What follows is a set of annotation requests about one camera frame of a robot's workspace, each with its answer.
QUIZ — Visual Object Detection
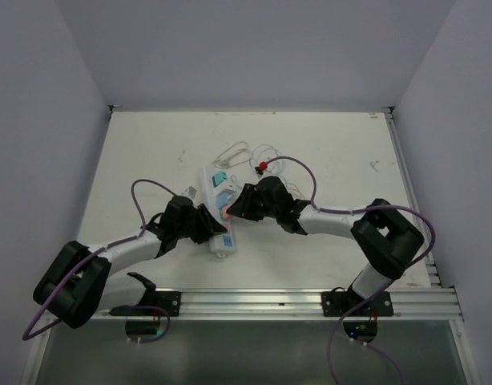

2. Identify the aluminium table rail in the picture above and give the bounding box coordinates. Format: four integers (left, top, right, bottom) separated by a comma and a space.
89, 286, 463, 322

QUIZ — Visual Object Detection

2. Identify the white power strip cord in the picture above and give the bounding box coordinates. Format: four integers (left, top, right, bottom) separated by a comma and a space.
212, 140, 251, 168

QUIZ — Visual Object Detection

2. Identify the light blue charger plug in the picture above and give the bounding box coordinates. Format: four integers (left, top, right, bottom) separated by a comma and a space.
216, 191, 236, 209

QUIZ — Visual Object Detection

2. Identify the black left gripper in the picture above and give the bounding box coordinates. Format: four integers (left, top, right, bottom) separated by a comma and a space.
175, 203, 225, 243

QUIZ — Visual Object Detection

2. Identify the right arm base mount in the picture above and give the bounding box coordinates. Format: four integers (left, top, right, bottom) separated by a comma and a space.
321, 287, 394, 343

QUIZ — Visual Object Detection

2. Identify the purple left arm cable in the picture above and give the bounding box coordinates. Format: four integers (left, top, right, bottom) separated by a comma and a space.
21, 179, 179, 342

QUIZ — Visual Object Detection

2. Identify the white power strip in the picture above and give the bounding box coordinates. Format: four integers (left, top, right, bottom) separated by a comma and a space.
200, 163, 239, 257

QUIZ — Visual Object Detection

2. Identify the orange charger plug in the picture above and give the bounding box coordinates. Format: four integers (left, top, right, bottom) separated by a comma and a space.
221, 205, 232, 220

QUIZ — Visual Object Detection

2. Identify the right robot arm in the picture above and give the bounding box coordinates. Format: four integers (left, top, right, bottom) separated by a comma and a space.
227, 176, 424, 315

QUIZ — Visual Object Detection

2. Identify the mint green charging cable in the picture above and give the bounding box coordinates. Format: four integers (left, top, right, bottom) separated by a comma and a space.
249, 144, 289, 177

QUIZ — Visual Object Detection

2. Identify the right side aluminium rail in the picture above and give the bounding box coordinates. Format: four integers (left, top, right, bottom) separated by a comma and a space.
381, 107, 442, 288

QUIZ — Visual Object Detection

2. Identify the teal dual usb charger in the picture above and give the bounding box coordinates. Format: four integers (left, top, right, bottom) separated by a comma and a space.
212, 171, 228, 188

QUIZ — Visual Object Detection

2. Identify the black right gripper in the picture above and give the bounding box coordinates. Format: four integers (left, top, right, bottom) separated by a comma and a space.
228, 184, 280, 221

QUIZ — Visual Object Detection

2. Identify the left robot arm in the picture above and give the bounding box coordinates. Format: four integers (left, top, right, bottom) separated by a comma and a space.
33, 196, 228, 329

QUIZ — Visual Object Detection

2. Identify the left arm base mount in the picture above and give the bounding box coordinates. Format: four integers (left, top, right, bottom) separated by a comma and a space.
108, 272, 181, 345

